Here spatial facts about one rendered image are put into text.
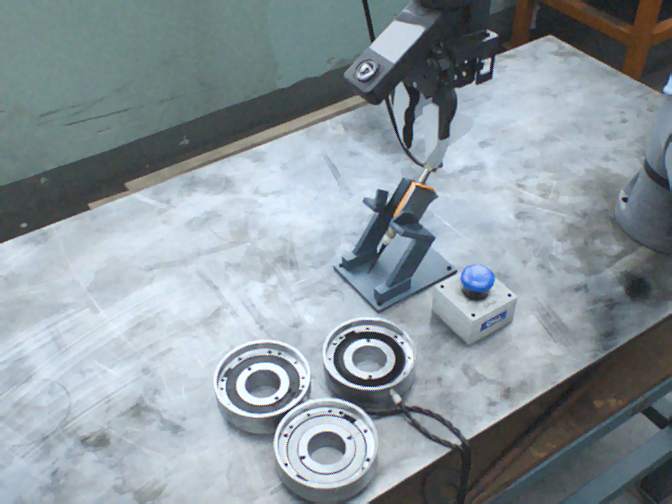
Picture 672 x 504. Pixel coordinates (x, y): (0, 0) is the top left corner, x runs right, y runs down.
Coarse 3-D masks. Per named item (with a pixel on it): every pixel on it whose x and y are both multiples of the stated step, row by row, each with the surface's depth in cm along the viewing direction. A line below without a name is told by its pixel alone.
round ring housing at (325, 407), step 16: (320, 400) 83; (336, 400) 83; (288, 416) 81; (304, 416) 83; (320, 416) 83; (336, 416) 83; (352, 416) 83; (368, 416) 81; (288, 432) 81; (320, 432) 81; (336, 432) 81; (368, 432) 81; (304, 448) 80; (320, 448) 83; (336, 448) 83; (352, 448) 80; (368, 448) 80; (288, 464) 79; (304, 464) 79; (336, 464) 79; (368, 464) 77; (288, 480) 77; (352, 480) 76; (368, 480) 78; (304, 496) 77; (320, 496) 76; (336, 496) 77; (352, 496) 79
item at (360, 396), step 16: (352, 320) 91; (368, 320) 91; (384, 320) 91; (336, 336) 91; (400, 336) 91; (352, 352) 89; (368, 352) 91; (384, 352) 89; (352, 368) 87; (384, 368) 87; (336, 384) 86; (352, 384) 84; (400, 384) 85; (352, 400) 86; (368, 400) 85; (384, 400) 85
